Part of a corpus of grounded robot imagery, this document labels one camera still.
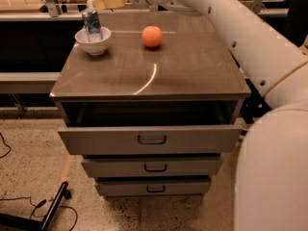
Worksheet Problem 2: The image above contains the bottom grey drawer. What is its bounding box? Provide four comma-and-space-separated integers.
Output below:
95, 176, 211, 198

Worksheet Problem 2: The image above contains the grey drawer cabinet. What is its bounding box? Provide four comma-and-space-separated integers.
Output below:
49, 11, 251, 200

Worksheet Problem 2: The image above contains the top grey drawer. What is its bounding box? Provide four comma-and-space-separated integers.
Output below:
59, 101, 241, 156

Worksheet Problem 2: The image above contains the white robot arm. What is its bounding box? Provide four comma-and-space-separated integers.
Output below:
87, 0, 308, 231

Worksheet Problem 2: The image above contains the black floor cable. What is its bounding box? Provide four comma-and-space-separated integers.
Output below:
0, 195, 79, 231

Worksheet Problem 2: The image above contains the black stand leg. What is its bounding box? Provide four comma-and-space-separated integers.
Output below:
0, 181, 72, 231

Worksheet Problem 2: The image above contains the black office chair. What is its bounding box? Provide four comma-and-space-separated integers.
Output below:
285, 0, 308, 47

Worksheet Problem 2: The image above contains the grey drawer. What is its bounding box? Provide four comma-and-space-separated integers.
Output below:
59, 101, 241, 156
82, 155, 222, 178
95, 176, 211, 198

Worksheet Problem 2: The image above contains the redbull can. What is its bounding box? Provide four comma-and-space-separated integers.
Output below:
82, 9, 103, 42

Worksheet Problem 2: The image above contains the middle grey drawer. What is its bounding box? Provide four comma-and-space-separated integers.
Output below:
82, 155, 222, 178

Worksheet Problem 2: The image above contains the orange fruit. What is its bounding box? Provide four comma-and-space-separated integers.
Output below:
141, 26, 163, 48

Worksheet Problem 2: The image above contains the grey bench rail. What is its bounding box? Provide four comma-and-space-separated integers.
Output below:
0, 72, 60, 94

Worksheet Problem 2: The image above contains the white bowl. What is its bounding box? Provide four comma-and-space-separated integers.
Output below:
75, 27, 112, 56

